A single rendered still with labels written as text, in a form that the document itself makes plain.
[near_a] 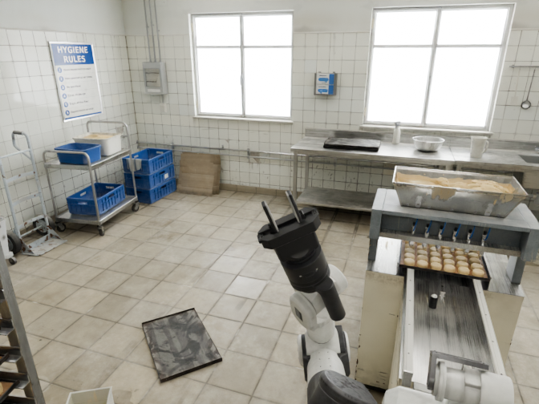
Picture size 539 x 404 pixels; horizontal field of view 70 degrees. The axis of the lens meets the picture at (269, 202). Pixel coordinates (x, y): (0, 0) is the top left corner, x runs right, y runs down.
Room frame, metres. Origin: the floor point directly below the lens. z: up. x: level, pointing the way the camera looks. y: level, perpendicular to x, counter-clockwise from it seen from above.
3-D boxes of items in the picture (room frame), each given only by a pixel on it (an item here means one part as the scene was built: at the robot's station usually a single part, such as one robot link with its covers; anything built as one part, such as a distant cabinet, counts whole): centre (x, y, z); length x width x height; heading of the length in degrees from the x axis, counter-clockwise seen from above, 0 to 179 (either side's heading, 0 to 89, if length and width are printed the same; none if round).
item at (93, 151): (4.06, 2.03, 0.87); 0.40 x 0.30 x 0.16; 75
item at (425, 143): (4.19, -1.73, 0.94); 0.33 x 0.33 x 0.12
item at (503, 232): (1.78, -0.89, 1.01); 0.72 x 0.33 x 0.34; 71
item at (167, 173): (5.14, 1.64, 0.30); 0.60 x 0.40 x 0.20; 161
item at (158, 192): (5.14, 1.64, 0.10); 0.60 x 0.40 x 0.20; 159
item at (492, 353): (1.84, -1.06, 0.87); 2.01 x 0.03 x 0.07; 161
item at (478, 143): (3.91, -2.14, 0.98); 0.20 x 0.14 x 0.20; 22
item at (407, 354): (1.93, -0.79, 0.87); 2.01 x 0.03 x 0.07; 161
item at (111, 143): (4.43, 1.98, 0.89); 0.44 x 0.36 x 0.20; 80
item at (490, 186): (1.78, -0.89, 1.28); 0.54 x 0.27 x 0.06; 71
